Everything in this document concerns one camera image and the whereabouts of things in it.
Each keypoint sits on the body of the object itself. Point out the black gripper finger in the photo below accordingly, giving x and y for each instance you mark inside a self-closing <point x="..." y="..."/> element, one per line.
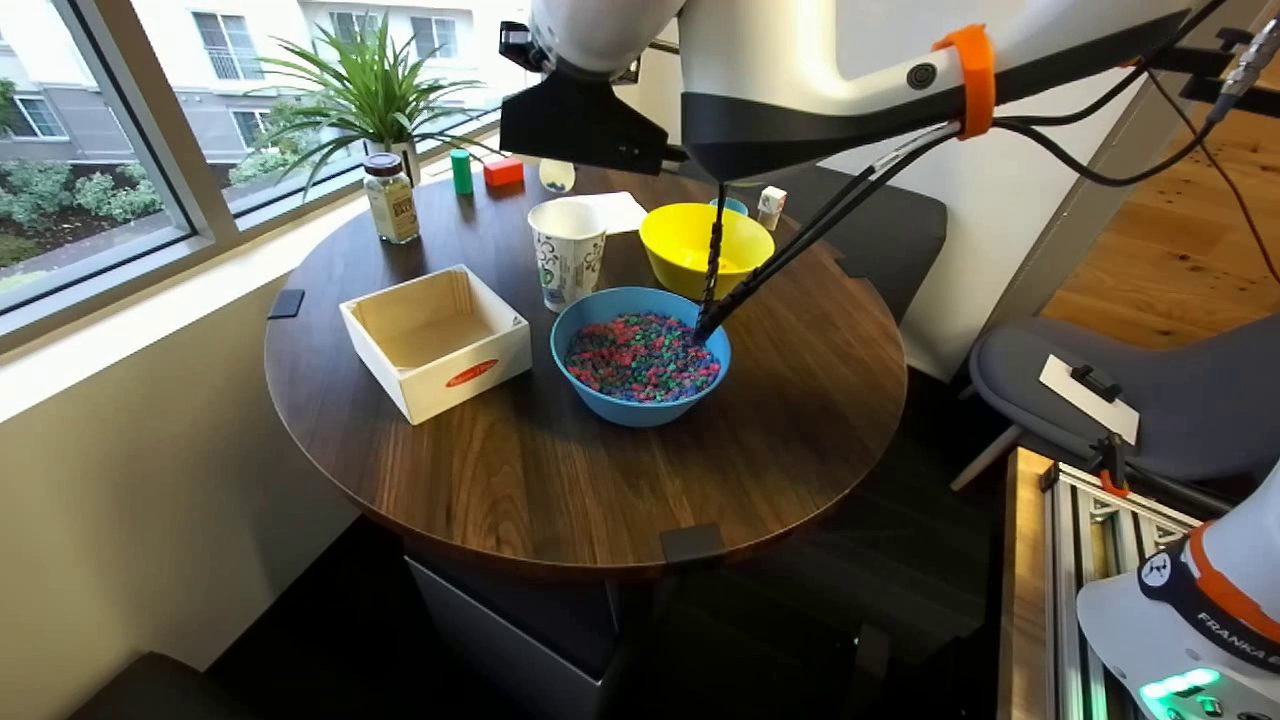
<point x="543" y="149"/>
<point x="543" y="122"/>

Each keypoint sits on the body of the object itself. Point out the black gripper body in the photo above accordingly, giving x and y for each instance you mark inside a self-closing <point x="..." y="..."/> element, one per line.
<point x="615" y="142"/>

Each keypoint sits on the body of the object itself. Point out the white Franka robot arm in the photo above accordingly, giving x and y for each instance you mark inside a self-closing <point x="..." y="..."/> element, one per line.
<point x="800" y="66"/>

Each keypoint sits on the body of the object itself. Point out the printed paper cup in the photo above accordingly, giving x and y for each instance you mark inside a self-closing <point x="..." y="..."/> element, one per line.
<point x="568" y="261"/>

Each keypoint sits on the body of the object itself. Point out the yellow bowl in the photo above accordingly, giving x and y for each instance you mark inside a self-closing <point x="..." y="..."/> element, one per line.
<point x="675" y="247"/>

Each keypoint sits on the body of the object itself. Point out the blue bowl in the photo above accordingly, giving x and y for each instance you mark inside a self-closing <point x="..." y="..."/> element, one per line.
<point x="585" y="392"/>

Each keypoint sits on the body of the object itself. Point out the red block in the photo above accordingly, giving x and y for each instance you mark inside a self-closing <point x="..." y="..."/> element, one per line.
<point x="507" y="174"/>

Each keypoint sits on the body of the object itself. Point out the white paper napkin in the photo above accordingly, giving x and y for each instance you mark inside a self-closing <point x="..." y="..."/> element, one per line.
<point x="620" y="210"/>

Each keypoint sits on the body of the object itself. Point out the green block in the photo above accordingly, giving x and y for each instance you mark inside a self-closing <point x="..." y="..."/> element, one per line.
<point x="461" y="174"/>

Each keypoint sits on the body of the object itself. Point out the white plant pot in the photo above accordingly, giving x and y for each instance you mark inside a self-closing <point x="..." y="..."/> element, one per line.
<point x="406" y="157"/>

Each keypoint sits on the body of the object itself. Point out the small white printed cube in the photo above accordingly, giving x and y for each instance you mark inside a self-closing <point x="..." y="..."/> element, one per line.
<point x="771" y="205"/>

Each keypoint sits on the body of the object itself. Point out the green potted plant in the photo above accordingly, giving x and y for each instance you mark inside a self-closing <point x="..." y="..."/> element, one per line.
<point x="360" y="87"/>

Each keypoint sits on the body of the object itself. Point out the white wooden box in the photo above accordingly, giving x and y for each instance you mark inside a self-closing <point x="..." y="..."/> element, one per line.
<point x="435" y="340"/>

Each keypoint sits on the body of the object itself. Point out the colourful beads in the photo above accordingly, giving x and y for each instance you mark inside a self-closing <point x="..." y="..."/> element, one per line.
<point x="633" y="360"/>

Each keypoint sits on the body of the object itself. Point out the dark grey sofa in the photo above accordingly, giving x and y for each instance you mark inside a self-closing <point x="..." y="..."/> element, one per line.
<point x="882" y="225"/>

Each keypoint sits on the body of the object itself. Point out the black table edge pad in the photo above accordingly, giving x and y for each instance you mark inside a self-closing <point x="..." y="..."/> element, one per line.
<point x="689" y="543"/>
<point x="285" y="303"/>

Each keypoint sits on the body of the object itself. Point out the white card with black clip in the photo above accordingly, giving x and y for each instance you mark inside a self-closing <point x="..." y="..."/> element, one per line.
<point x="1085" y="398"/>

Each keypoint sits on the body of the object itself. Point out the grey chair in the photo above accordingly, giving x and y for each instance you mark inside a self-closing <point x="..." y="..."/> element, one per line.
<point x="1184" y="403"/>

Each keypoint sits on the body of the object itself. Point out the grey window frame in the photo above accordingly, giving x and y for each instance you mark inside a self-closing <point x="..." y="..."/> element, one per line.
<point x="147" y="122"/>

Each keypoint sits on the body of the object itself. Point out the grey table pedestal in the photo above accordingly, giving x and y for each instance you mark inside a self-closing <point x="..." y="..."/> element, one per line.
<point x="520" y="653"/>

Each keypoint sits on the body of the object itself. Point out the aluminium frame stand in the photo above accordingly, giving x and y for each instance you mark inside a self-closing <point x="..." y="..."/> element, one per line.
<point x="1052" y="584"/>

